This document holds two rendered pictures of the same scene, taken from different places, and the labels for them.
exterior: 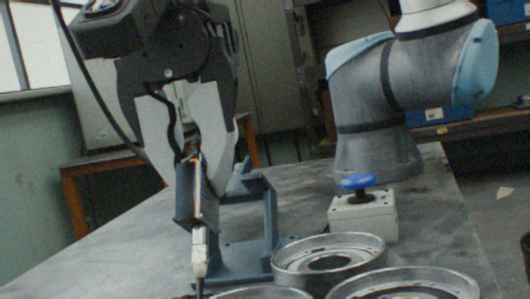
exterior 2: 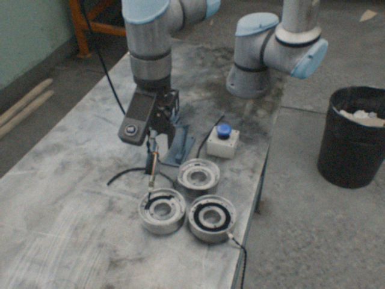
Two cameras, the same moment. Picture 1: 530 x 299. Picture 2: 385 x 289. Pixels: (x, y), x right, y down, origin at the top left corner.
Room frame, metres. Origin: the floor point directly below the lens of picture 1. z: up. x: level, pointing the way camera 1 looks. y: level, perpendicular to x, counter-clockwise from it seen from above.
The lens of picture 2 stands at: (-0.18, -0.05, 1.50)
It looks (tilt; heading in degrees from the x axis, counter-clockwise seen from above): 41 degrees down; 0
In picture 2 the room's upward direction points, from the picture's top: straight up
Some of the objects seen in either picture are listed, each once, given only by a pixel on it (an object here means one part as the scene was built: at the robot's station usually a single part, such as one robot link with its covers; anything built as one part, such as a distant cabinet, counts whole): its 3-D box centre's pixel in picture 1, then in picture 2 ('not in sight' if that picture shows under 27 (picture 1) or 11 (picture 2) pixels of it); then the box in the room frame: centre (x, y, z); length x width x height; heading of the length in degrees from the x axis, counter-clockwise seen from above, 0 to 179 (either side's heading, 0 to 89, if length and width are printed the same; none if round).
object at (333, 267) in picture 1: (330, 271); (198, 179); (0.48, -0.07, 0.82); 0.10 x 0.10 x 0.04
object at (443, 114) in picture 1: (432, 106); not in sight; (3.83, -1.44, 0.56); 0.52 x 0.38 x 0.22; 69
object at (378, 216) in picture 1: (364, 216); (223, 141); (0.62, -0.14, 0.82); 0.08 x 0.07 x 0.05; 162
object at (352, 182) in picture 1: (360, 196); (223, 134); (0.62, -0.14, 0.85); 0.04 x 0.04 x 0.05
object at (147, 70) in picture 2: not in sight; (149, 61); (0.46, 0.03, 1.15); 0.08 x 0.08 x 0.05
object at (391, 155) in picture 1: (374, 147); (250, 73); (0.93, -0.24, 0.85); 0.15 x 0.15 x 0.10
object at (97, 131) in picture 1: (152, 78); not in sight; (3.02, 0.33, 1.10); 0.62 x 0.61 x 0.65; 162
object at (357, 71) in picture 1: (367, 78); (257, 39); (0.93, -0.25, 0.97); 0.13 x 0.12 x 0.14; 47
